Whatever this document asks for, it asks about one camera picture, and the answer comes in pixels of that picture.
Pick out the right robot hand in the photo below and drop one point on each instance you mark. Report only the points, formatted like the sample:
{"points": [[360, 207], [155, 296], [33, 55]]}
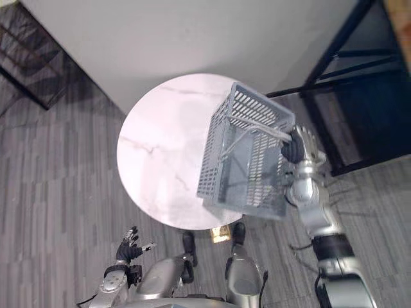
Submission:
{"points": [[293, 150]]}

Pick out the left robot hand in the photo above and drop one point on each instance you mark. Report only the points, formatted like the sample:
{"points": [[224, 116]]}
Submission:
{"points": [[127, 251]]}

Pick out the grey plastic slotted basket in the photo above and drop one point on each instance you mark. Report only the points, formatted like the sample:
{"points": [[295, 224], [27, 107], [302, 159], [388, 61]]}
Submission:
{"points": [[224, 154]]}

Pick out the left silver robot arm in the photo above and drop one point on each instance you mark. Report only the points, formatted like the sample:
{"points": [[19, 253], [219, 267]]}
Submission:
{"points": [[112, 284]]}

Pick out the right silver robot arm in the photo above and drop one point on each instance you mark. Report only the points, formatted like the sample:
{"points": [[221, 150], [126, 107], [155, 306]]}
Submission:
{"points": [[316, 211]]}

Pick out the gold table base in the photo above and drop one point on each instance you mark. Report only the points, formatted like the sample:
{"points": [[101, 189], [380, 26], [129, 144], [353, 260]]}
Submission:
{"points": [[220, 233]]}

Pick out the round white marble table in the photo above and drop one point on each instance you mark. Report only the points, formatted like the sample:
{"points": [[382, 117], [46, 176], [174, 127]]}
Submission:
{"points": [[160, 150]]}

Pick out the right silver robot leg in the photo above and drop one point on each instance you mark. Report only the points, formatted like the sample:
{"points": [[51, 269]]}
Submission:
{"points": [[242, 276]]}

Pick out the black metal frame shelf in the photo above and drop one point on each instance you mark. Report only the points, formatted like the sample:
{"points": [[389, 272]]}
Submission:
{"points": [[363, 80]]}

